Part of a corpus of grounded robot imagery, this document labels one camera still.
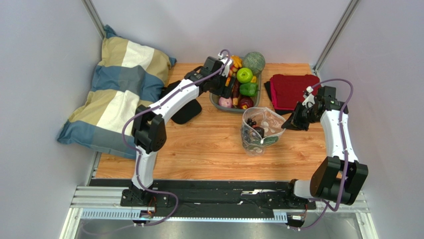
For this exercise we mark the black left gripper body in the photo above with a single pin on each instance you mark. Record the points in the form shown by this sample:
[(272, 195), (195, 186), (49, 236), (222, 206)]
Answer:
[(219, 88)]

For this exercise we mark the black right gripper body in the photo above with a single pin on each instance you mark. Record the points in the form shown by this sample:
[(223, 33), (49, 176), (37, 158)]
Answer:
[(298, 115)]

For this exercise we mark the green cucumber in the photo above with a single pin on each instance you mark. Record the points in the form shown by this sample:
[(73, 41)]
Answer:
[(259, 142)]

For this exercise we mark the clear polka dot zip bag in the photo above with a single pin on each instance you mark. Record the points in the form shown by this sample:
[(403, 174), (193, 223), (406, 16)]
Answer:
[(265, 118)]

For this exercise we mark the dark grape bunch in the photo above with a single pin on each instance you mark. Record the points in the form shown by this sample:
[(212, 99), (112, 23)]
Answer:
[(251, 122)]

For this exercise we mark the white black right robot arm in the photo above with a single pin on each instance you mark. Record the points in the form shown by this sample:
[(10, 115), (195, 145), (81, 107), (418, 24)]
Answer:
[(340, 176)]

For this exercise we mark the small red lychee bunch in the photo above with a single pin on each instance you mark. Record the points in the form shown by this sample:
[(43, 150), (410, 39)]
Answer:
[(233, 71)]

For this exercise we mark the green apple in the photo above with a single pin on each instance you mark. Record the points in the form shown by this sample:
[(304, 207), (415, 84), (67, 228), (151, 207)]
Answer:
[(244, 75)]

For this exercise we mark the red folded cloth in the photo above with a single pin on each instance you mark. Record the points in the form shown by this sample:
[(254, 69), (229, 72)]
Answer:
[(284, 91)]

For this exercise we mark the green bell pepper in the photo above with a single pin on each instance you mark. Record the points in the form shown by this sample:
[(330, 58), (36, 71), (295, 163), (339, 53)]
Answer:
[(248, 89)]

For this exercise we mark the grey fruit basket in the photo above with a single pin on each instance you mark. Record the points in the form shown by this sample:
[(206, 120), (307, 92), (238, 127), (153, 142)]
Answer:
[(256, 79)]

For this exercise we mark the red apple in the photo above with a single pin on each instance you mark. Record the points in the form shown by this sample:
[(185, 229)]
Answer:
[(246, 103)]

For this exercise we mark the black cap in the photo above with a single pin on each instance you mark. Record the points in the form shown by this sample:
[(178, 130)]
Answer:
[(188, 111)]

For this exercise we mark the green cantaloupe melon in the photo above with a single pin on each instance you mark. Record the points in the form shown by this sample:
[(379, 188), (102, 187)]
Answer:
[(254, 61)]

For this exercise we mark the striped blue beige pillow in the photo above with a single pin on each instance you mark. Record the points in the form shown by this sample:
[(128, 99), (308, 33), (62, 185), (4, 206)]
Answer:
[(128, 75)]

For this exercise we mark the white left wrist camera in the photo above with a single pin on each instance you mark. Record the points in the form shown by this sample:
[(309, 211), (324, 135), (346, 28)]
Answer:
[(227, 64)]

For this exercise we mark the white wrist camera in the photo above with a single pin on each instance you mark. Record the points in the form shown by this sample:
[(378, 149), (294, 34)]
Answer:
[(227, 64), (309, 99)]

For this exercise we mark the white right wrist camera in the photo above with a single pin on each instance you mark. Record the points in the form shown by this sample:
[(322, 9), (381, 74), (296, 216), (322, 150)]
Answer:
[(309, 99)]

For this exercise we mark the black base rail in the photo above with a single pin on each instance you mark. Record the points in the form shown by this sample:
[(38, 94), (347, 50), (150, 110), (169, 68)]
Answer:
[(211, 199)]

